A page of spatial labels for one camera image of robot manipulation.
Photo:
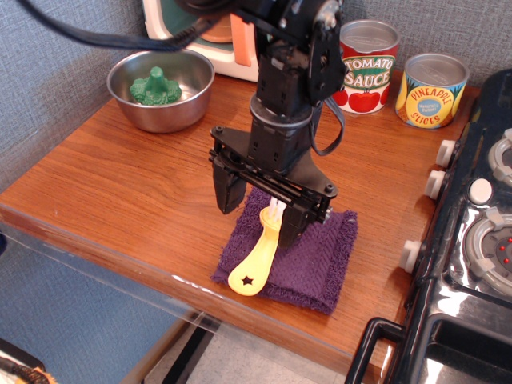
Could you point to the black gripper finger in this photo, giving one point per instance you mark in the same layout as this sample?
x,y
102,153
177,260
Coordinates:
x,y
229,186
295,219

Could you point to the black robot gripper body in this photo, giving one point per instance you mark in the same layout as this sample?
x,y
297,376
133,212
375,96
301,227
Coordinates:
x,y
275,156

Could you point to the yellow toy dish brush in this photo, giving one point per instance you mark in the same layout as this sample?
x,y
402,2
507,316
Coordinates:
x,y
249,277

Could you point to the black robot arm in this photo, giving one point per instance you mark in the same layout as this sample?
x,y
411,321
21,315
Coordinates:
x,y
300,68

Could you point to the purple folded cloth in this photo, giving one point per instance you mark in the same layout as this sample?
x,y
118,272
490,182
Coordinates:
x,y
311,272

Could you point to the teal toy microwave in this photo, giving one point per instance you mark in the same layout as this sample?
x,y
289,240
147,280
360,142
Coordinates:
x,y
238,59

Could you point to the silver metal bowl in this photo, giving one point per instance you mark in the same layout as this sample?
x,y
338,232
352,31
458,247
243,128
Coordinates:
x,y
193,72

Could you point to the green toy broccoli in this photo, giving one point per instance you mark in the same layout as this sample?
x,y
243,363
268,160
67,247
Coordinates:
x,y
156,89

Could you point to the orange microwave turntable plate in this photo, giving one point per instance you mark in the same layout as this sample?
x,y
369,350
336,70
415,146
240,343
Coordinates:
x,y
220,33

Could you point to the tomato sauce can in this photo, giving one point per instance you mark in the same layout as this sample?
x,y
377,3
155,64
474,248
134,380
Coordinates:
x,y
369,50

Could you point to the pineapple slices can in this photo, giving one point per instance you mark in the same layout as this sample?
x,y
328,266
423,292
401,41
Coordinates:
x,y
431,89

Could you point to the black toy stove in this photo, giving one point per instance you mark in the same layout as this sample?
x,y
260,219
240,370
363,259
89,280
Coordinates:
x,y
458,310

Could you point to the orange furry object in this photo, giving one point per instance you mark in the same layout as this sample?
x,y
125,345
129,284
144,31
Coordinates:
x,y
15,371

